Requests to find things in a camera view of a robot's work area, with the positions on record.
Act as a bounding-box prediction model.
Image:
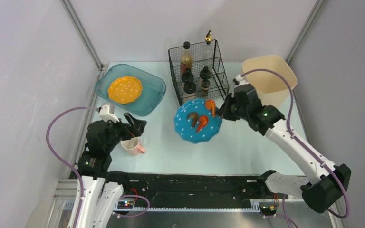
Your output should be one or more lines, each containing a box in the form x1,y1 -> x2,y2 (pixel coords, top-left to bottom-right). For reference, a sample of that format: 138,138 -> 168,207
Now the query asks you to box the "pink white mug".
120,137 -> 146,156

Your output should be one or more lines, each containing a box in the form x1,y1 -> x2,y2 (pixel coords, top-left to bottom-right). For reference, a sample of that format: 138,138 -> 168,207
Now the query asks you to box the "yellow polka dot plate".
107,76 -> 143,105

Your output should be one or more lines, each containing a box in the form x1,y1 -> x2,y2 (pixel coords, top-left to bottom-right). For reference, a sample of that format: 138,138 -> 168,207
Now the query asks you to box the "small spice jar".
201,79 -> 210,98

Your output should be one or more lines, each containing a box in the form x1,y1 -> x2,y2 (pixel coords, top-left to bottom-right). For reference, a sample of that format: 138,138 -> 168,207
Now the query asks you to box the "white powder dispenser bottle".
199,66 -> 211,80

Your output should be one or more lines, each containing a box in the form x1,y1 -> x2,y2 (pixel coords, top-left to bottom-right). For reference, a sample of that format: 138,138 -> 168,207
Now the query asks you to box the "white-bead shaker jar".
182,82 -> 196,103
181,68 -> 194,84

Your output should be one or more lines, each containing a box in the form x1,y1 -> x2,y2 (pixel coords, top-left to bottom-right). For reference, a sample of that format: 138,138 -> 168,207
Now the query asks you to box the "blue polka dot plate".
173,98 -> 222,144

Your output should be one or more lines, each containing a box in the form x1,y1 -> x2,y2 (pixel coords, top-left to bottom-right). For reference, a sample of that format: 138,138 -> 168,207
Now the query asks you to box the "gold spout glass bottle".
202,30 -> 214,68

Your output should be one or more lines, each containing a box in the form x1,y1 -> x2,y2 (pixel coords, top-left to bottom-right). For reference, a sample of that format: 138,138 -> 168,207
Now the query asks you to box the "brown sauce bottle black cap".
180,41 -> 193,74

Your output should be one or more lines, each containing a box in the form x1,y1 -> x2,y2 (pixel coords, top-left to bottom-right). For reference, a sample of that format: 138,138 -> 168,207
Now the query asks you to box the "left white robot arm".
68,108 -> 147,228

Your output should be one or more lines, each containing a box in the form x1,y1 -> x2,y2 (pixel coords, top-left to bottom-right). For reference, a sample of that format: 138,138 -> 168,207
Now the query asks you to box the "orange toy shrimp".
204,99 -> 216,117

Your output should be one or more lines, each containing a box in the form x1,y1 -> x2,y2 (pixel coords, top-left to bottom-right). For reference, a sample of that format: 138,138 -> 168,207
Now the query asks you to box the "red toy shrimp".
196,115 -> 209,133

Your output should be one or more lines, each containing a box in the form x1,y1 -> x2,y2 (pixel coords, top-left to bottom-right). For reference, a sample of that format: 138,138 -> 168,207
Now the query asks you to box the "teal plastic tub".
95,64 -> 166,116

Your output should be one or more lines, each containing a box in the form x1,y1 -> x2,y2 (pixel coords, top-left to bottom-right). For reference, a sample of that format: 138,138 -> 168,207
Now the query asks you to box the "dark toy shrimp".
187,112 -> 199,128

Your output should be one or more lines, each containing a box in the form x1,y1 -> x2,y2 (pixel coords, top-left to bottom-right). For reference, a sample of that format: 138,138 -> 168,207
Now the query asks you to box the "beige waste bin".
241,55 -> 298,108

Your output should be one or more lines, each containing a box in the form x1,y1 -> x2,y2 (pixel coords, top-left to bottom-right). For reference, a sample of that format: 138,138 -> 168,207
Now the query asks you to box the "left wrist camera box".
98,103 -> 120,123

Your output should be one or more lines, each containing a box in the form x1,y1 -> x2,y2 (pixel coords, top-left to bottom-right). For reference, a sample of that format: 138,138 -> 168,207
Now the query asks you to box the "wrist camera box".
233,74 -> 249,86
98,103 -> 120,123

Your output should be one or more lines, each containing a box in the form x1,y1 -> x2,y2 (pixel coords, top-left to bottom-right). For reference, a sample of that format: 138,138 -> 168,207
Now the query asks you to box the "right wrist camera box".
233,74 -> 249,86

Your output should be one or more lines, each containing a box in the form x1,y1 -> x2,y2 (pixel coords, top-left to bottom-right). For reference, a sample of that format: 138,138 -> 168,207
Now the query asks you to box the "black wire rack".
168,40 -> 230,105

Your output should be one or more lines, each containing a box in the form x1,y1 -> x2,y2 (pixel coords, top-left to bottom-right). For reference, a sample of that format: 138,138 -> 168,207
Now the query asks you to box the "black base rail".
69,170 -> 299,209

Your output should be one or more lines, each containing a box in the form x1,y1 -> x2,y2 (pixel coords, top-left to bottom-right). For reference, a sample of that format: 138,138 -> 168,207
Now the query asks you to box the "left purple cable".
46,106 -> 101,228

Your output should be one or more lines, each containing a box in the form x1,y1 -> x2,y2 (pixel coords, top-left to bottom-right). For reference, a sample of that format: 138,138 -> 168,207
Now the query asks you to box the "left aluminium frame post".
60,0 -> 103,70

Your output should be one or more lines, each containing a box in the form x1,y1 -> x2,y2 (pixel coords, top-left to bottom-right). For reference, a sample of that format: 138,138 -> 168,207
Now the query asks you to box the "aluminium frame post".
60,0 -> 103,70
286,0 -> 327,65

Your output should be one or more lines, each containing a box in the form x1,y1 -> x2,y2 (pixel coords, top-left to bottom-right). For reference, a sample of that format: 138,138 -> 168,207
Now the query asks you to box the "right aluminium frame post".
286,0 -> 327,65

